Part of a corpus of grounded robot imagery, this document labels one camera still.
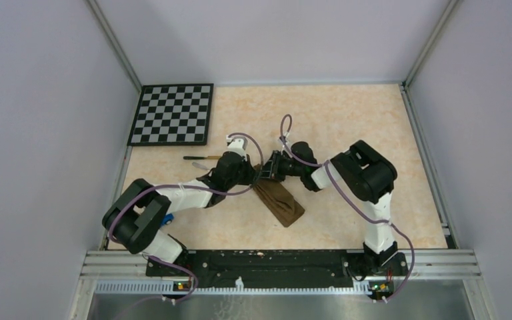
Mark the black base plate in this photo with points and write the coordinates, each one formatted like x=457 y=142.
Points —
x=279 y=269

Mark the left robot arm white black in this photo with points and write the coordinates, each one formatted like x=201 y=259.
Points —
x=135 y=219

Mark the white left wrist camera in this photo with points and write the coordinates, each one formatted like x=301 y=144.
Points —
x=237 y=145

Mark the blue toy car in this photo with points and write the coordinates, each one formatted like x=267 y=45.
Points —
x=168 y=219

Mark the black white checkerboard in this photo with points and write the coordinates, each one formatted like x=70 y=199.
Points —
x=172 y=115

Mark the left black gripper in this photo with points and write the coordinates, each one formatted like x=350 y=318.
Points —
x=250 y=172

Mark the knife with wooden handle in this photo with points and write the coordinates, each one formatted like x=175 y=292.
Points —
x=192 y=158

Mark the aluminium frame rail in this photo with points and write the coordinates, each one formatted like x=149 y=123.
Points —
x=122 y=272

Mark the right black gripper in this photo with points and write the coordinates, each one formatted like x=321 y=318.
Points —
x=272 y=168

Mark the brown cloth napkin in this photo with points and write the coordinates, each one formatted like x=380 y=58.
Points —
x=279 y=201

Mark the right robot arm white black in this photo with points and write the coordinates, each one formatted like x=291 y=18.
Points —
x=368 y=175

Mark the silver metal fork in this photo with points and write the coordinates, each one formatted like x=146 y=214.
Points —
x=200 y=166

